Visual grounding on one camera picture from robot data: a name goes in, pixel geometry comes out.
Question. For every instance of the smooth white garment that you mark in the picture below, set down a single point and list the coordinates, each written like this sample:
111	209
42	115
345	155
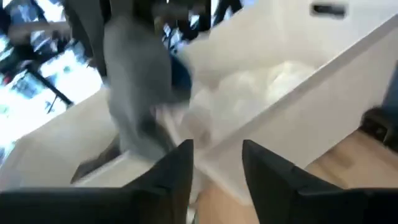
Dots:
248	90

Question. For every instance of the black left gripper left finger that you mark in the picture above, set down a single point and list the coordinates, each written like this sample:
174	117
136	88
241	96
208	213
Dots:
93	205

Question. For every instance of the dark grey garment with tag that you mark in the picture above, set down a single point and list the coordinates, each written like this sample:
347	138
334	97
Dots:
136	77

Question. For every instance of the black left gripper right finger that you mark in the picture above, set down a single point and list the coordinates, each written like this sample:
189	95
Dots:
311	205

